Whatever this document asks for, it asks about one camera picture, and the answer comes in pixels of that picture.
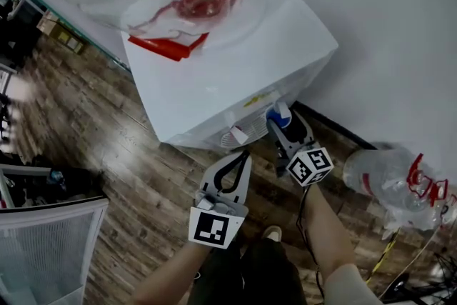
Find black tripod stand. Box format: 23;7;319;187
377;252;457;305

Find person's left forearm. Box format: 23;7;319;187
131;241;216;305

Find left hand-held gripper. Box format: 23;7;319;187
187;149;253;249

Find person's beige shoe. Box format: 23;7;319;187
261;224;283;243

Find white mesh basket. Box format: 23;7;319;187
0;196;109;305

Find yellow floor cable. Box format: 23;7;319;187
366;227;401;284

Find person's black trousers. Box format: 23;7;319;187
188;238;308;305

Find person's white shirt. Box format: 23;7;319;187
322;261;383;305

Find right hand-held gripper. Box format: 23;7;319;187
266;109;335;188

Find black wall baseboard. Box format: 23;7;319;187
291;99;378;151

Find brown cardboard box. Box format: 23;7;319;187
36;9;87;56

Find white drip tray grille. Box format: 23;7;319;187
219;113;269;150

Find person's right forearm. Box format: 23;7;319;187
302;184;358;284

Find white water dispenser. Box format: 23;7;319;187
120;0;340;151

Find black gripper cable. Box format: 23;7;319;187
295;184;326;299

